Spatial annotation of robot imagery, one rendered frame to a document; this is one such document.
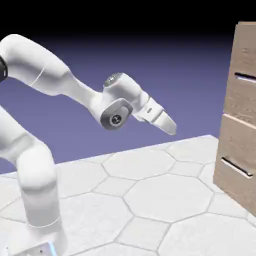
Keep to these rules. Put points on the light wood cabinet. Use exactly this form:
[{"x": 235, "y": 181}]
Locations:
[{"x": 238, "y": 128}]

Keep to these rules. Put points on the small light wood drawer front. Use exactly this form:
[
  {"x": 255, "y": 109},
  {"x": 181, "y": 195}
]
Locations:
[{"x": 232, "y": 148}]

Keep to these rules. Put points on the large light wood drawer front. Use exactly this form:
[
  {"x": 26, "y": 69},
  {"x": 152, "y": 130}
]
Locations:
[{"x": 241, "y": 96}]

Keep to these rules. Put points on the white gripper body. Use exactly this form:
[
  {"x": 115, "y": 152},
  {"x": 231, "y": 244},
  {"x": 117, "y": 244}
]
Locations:
[{"x": 164, "y": 121}]

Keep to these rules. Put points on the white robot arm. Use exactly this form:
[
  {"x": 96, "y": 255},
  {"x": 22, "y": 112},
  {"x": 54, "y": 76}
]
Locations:
[{"x": 50, "y": 80}]

